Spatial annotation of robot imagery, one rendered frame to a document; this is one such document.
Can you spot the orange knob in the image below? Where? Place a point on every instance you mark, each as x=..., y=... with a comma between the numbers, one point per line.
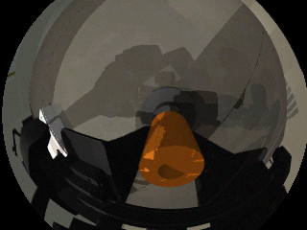
x=171, y=156

